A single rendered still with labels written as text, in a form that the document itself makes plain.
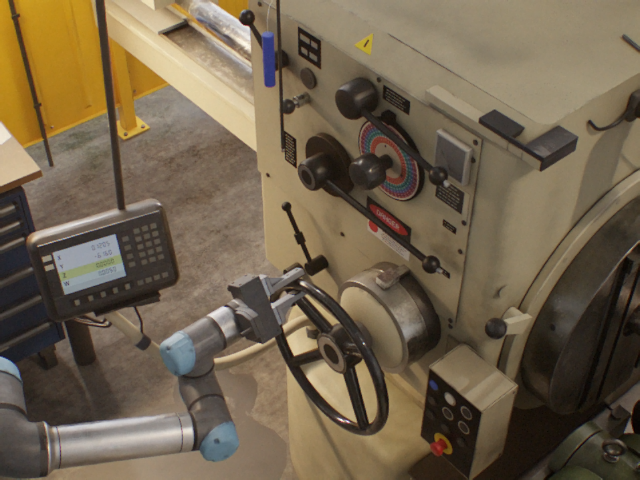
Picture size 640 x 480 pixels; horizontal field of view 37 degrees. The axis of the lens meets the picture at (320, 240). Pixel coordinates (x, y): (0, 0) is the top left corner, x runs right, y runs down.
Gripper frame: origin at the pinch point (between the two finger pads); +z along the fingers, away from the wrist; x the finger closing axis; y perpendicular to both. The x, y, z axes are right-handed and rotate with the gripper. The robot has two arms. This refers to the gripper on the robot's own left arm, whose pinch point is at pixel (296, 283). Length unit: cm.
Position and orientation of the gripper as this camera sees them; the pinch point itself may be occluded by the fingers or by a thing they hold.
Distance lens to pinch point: 196.0
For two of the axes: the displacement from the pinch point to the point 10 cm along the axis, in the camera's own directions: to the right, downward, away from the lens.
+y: -5.5, -0.6, 8.4
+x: 3.4, 8.9, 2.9
